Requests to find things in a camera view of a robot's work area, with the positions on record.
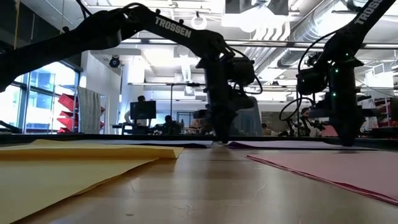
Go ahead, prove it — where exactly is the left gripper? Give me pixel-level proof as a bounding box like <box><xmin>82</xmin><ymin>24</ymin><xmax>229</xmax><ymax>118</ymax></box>
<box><xmin>195</xmin><ymin>57</ymin><xmax>255</xmax><ymax>143</ymax></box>

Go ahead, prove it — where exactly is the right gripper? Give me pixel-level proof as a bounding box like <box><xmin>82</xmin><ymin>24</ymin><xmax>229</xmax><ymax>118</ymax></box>
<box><xmin>309</xmin><ymin>60</ymin><xmax>381</xmax><ymax>147</ymax></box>

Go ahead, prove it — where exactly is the pink paper sheet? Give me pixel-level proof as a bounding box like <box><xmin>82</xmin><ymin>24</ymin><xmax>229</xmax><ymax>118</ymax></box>
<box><xmin>246</xmin><ymin>153</ymin><xmax>398</xmax><ymax>207</ymax></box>

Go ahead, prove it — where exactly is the purple paper sheet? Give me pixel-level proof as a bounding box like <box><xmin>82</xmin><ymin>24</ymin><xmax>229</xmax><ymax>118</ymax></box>
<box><xmin>226</xmin><ymin>140</ymin><xmax>376</xmax><ymax>151</ymax></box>

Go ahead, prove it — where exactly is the grey office chair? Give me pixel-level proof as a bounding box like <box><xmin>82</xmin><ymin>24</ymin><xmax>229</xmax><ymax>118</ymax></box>
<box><xmin>234</xmin><ymin>96</ymin><xmax>264</xmax><ymax>138</ymax></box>

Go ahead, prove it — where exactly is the floral cloth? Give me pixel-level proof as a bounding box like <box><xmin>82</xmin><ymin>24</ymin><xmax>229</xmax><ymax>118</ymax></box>
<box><xmin>362</xmin><ymin>98</ymin><xmax>379</xmax><ymax>133</ymax></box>

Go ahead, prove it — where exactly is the person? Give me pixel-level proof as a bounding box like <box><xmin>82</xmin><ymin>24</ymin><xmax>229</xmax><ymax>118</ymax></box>
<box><xmin>290</xmin><ymin>107</ymin><xmax>321</xmax><ymax>138</ymax></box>
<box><xmin>188</xmin><ymin>109</ymin><xmax>214</xmax><ymax>135</ymax></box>
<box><xmin>262</xmin><ymin>123</ymin><xmax>278</xmax><ymax>137</ymax></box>
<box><xmin>161</xmin><ymin>114</ymin><xmax>183</xmax><ymax>135</ymax></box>
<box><xmin>124</xmin><ymin>95</ymin><xmax>147</xmax><ymax>125</ymax></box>

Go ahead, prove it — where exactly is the black background monitor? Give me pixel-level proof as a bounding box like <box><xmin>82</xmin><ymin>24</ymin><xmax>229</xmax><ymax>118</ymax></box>
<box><xmin>129</xmin><ymin>100</ymin><xmax>157</xmax><ymax>121</ymax></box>

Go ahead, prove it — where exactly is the ceiling light strip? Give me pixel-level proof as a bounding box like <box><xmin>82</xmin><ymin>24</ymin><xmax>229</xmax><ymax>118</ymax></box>
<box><xmin>119</xmin><ymin>38</ymin><xmax>398</xmax><ymax>50</ymax></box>

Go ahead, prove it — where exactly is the black ceiling speaker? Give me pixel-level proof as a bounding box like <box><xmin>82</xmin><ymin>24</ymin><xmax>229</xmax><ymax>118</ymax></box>
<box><xmin>108</xmin><ymin>55</ymin><xmax>121</xmax><ymax>69</ymax></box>

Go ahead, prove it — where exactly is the grey curtain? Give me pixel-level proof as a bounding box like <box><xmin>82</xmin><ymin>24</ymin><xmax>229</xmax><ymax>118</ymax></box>
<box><xmin>77</xmin><ymin>86</ymin><xmax>102</xmax><ymax>135</ymax></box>

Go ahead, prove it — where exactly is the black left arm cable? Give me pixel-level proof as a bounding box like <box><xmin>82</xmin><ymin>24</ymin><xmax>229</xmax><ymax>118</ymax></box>
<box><xmin>229</xmin><ymin>46</ymin><xmax>264</xmax><ymax>96</ymax></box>

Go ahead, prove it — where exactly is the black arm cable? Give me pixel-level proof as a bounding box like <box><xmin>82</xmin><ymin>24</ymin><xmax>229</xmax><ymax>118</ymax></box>
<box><xmin>229</xmin><ymin>46</ymin><xmax>264</xmax><ymax>96</ymax></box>
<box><xmin>278</xmin><ymin>29</ymin><xmax>340</xmax><ymax>122</ymax></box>

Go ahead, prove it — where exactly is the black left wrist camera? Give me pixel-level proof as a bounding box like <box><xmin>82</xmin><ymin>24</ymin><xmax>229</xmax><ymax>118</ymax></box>
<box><xmin>229</xmin><ymin>57</ymin><xmax>256</xmax><ymax>87</ymax></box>

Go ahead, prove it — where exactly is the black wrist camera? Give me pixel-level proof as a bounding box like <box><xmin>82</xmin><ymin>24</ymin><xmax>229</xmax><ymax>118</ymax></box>
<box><xmin>229</xmin><ymin>57</ymin><xmax>256</xmax><ymax>87</ymax></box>
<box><xmin>297</xmin><ymin>67</ymin><xmax>330</xmax><ymax>96</ymax></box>

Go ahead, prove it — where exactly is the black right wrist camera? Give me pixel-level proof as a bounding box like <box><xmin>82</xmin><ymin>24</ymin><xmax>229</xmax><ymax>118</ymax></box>
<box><xmin>297</xmin><ymin>67</ymin><xmax>330</xmax><ymax>96</ymax></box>

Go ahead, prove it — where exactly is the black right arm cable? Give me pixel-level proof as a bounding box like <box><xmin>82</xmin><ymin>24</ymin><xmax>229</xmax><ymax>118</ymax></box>
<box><xmin>278</xmin><ymin>29</ymin><xmax>340</xmax><ymax>122</ymax></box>

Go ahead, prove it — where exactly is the silver ventilation duct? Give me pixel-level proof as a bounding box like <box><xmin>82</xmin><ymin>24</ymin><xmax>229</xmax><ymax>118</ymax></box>
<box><xmin>276</xmin><ymin>0</ymin><xmax>383</xmax><ymax>68</ymax></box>

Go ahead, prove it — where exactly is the black aluminium table frame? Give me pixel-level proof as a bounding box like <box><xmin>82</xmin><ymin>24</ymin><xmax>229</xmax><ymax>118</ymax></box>
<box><xmin>0</xmin><ymin>119</ymin><xmax>398</xmax><ymax>151</ymax></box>

